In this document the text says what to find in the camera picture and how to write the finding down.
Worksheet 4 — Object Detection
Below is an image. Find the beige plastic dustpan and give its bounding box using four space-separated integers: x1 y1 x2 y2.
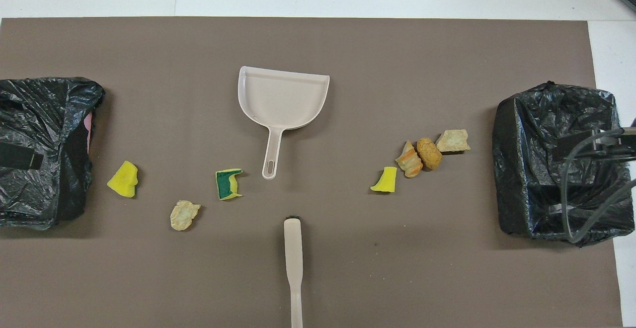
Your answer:
238 66 330 180

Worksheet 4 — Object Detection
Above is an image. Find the small yellow sponge wedge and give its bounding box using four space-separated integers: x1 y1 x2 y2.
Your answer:
370 166 398 193

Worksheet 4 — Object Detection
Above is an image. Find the orange striped bread piece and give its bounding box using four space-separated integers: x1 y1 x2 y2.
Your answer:
396 141 424 178

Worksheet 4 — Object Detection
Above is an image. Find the yellow and green sponge piece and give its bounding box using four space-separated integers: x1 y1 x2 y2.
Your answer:
215 168 244 201

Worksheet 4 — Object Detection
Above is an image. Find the beige brush with black bristles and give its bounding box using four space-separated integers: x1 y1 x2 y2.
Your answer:
284 215 304 328

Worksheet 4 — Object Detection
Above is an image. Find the brown oval bread roll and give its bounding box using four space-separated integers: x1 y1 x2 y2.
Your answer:
416 138 443 170

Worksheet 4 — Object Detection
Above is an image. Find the beige bread chunk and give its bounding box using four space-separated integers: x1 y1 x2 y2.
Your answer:
436 129 471 154

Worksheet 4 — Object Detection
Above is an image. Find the pale beige chip piece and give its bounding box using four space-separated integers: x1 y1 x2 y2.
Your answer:
170 200 202 231

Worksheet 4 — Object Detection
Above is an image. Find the yellow sponge chunk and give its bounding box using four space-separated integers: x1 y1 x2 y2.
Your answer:
107 161 139 198

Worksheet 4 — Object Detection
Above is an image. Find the black trash bag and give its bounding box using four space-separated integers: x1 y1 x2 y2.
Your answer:
492 81 636 247
0 77 106 231

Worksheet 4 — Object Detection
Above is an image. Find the pink bin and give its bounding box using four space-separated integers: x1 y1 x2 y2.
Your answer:
84 111 95 152

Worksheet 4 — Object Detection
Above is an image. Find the brown paper table mat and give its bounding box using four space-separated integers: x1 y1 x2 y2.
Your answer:
0 17 623 328

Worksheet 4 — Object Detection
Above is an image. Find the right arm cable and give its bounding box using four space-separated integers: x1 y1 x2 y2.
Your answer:
560 128 636 243

